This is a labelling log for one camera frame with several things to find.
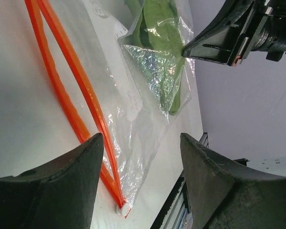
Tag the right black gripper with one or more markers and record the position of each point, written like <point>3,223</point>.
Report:
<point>222,43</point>

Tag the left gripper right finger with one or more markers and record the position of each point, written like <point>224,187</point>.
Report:
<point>225,194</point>

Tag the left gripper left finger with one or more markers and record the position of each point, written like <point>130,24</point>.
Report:
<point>59,194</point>

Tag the green fake leaf vegetable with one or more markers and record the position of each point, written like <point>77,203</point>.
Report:
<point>156,46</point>

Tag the clear zip top bag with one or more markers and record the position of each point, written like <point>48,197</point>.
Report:
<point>98,85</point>

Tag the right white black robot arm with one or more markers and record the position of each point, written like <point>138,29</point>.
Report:
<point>273,35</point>

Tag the aluminium mounting rail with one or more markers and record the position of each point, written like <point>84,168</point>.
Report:
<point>176,211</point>

